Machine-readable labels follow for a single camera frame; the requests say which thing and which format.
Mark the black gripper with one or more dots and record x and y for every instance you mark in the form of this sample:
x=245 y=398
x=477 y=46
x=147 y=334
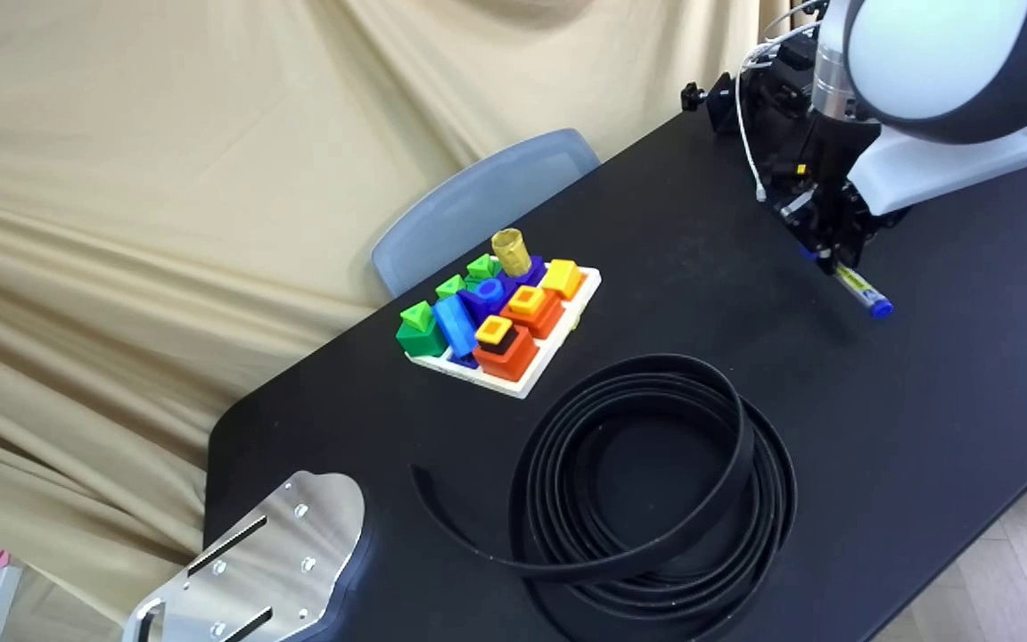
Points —
x=826 y=167

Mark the blue and yellow marker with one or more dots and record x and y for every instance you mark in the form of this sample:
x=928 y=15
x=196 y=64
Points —
x=865 y=295

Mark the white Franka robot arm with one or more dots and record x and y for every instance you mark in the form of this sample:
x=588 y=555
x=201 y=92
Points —
x=955 y=83

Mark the yellow toy block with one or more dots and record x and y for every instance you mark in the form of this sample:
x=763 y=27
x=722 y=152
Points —
x=562 y=281

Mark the coiled black rubber belt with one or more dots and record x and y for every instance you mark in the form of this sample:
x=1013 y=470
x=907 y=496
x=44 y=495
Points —
x=659 y=482

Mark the yellow cylinder block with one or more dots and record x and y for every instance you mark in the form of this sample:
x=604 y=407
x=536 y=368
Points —
x=510 y=251

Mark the white shape sorter board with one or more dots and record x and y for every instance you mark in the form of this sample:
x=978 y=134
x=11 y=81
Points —
x=525 y=360

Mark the dark blue toy block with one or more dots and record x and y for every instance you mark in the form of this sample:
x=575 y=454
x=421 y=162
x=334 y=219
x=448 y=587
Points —
x=491 y=295

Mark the red orange toy block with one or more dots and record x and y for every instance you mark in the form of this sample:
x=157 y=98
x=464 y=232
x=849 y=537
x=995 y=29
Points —
x=500 y=348

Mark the grey blue chair back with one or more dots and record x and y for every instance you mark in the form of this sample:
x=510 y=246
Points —
x=479 y=206

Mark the green toy block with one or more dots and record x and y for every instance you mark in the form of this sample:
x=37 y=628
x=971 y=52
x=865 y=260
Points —
x=420 y=329
x=451 y=288

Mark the beige cloth backdrop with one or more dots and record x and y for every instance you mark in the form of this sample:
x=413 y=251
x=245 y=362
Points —
x=180 y=217

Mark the silver metal mounting plate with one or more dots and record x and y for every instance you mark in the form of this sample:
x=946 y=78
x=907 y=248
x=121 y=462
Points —
x=258 y=571

